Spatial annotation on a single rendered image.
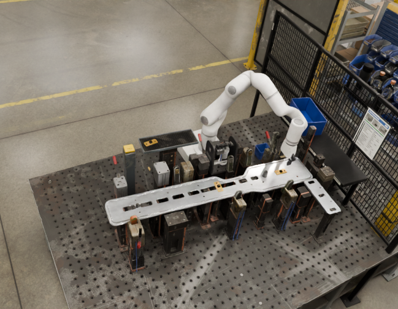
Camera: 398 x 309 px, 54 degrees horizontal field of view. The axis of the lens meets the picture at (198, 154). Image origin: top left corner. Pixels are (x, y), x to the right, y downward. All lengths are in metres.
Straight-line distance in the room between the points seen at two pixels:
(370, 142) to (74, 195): 2.03
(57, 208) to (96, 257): 0.47
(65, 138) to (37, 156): 0.35
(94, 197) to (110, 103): 2.16
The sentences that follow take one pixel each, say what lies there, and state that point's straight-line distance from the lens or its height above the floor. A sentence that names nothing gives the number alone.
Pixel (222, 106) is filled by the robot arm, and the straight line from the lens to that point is 2.63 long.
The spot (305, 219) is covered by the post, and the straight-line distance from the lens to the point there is 2.87.
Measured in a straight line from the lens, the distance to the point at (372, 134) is 2.77.
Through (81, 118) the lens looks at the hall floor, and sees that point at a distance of 4.57.
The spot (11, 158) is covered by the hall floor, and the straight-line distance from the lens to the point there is 4.23.
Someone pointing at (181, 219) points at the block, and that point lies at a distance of 2.25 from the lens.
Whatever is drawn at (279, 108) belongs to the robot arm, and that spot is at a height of 1.49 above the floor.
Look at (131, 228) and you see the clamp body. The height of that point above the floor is 1.06.
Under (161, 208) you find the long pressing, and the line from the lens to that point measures 2.33.
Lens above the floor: 2.83
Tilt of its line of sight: 43 degrees down
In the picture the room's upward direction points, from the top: 8 degrees clockwise
